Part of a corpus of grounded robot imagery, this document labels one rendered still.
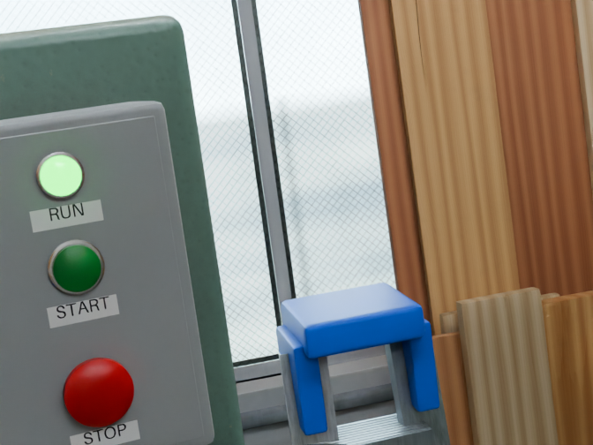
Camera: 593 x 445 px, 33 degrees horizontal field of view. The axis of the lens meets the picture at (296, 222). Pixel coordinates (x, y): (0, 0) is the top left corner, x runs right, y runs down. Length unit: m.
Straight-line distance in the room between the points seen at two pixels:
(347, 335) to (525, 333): 0.57
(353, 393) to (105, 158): 1.60
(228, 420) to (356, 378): 1.48
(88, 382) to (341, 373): 1.58
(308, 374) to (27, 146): 0.89
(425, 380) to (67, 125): 0.95
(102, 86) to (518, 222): 1.47
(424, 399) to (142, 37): 0.91
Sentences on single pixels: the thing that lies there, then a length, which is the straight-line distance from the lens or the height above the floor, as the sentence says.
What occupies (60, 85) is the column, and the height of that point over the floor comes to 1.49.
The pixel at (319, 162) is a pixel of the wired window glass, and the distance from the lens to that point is 1.98.
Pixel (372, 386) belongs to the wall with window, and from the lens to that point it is 2.02.
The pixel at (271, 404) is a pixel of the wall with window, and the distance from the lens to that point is 1.98.
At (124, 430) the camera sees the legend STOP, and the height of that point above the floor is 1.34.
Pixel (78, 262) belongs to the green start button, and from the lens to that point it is 0.43.
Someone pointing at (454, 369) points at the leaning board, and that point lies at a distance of 1.77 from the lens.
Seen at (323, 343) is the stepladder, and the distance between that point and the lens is 1.25.
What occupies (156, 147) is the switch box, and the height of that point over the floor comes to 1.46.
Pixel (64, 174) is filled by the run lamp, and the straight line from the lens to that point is 0.43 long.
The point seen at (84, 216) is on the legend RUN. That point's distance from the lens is 0.43.
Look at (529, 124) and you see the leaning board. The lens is 1.91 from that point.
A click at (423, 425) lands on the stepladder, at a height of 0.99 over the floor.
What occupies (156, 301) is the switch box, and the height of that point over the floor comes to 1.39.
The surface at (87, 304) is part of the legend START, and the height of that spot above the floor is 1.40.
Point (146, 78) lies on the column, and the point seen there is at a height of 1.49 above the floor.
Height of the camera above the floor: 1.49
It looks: 9 degrees down
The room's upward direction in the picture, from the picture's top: 8 degrees counter-clockwise
